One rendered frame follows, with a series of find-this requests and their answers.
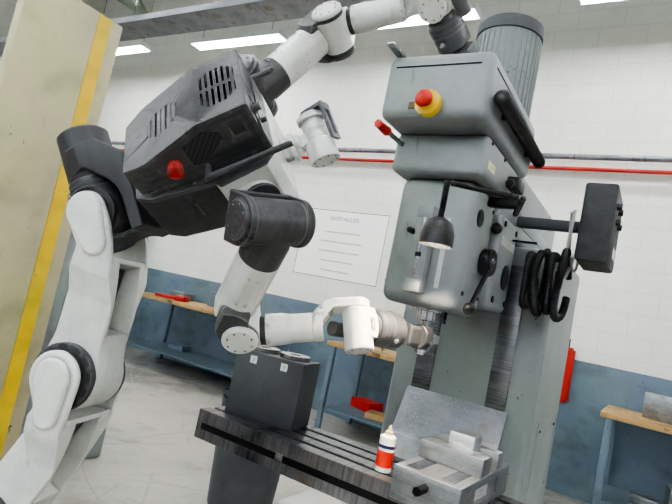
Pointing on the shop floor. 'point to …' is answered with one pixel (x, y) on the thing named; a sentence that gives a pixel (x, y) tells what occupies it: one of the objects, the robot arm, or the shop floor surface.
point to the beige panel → (40, 172)
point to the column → (499, 374)
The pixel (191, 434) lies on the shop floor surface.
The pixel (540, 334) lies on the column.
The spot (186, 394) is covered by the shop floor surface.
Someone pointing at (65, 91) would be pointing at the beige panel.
